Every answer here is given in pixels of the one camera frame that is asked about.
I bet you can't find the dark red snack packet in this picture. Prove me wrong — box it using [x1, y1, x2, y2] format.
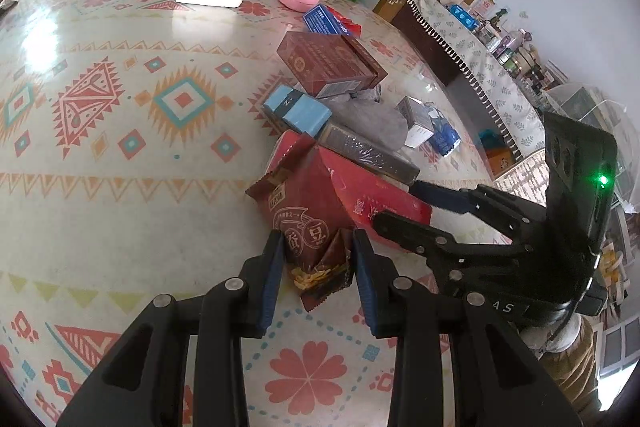
[245, 149, 357, 314]

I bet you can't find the floral sideboard cloth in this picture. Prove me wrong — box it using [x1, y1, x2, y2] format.
[387, 0, 546, 158]

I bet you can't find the dark wooden sideboard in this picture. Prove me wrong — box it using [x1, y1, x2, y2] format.
[392, 4, 496, 132]

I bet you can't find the blue printed box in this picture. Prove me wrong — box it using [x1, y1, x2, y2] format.
[302, 4, 348, 36]

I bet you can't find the long dark wrapped box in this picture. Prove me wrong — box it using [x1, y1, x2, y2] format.
[317, 122, 421, 185]

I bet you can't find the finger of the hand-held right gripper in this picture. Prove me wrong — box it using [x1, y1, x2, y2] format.
[372, 211, 521, 269]
[410, 180, 550, 253]

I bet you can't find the blue floral tissue pack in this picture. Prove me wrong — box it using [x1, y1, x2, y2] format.
[395, 96, 462, 158]

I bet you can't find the dark red carton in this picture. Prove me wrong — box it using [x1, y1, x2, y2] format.
[276, 31, 388, 100]

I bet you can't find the small light blue box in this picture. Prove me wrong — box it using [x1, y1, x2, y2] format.
[262, 88, 333, 138]

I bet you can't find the red box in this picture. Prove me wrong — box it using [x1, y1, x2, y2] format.
[265, 129, 433, 238]

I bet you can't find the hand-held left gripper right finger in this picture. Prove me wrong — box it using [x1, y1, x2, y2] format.
[351, 228, 583, 427]

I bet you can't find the person's right hand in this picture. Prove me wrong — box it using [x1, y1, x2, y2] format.
[520, 316, 583, 354]

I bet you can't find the person's right forearm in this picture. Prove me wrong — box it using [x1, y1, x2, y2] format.
[542, 321, 607, 414]

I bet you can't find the grey plastic bag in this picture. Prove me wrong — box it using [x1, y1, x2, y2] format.
[330, 86, 408, 152]

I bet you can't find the red and white packet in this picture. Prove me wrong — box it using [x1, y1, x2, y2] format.
[325, 6, 364, 38]

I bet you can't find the patterned tablecloth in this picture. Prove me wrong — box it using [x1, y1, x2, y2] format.
[0, 0, 501, 427]

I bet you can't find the group of bottles and jars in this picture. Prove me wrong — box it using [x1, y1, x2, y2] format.
[447, 0, 571, 92]

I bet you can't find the patterned chair back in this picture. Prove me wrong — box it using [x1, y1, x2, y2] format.
[492, 154, 551, 208]

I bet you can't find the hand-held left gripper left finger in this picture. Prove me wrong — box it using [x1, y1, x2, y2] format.
[57, 229, 286, 427]

